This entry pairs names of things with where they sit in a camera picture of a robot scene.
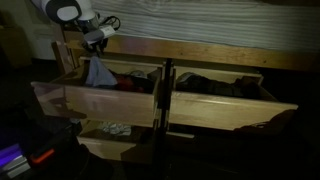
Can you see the wooden bed frame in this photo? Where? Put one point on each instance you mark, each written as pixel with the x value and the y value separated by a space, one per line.
pixel 200 51

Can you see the black vertical post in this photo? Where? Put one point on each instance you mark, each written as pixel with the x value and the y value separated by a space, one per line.
pixel 165 100

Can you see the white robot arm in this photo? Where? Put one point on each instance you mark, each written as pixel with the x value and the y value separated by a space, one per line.
pixel 66 11

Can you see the light wooden drawer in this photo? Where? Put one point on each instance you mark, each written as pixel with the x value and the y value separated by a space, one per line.
pixel 226 111
pixel 106 146
pixel 110 105

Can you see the grey folded cloth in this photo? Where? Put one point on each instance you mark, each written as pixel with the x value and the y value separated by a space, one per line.
pixel 136 74

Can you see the red cloth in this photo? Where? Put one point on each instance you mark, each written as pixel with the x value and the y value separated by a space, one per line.
pixel 128 85

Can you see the white patterned cloth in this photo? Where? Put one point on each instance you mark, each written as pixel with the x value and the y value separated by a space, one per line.
pixel 115 129

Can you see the blue cloth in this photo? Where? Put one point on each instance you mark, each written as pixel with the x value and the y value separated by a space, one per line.
pixel 99 75

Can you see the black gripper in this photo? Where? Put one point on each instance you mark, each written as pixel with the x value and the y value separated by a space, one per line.
pixel 93 46

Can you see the dark clothes pile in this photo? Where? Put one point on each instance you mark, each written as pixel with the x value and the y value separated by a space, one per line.
pixel 220 87
pixel 146 83

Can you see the purple lit equipment box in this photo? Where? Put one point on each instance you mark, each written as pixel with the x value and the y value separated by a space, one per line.
pixel 11 160

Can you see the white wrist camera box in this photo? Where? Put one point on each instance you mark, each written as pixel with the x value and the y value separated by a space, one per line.
pixel 100 34

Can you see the striped white mattress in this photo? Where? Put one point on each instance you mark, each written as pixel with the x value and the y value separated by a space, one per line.
pixel 206 23

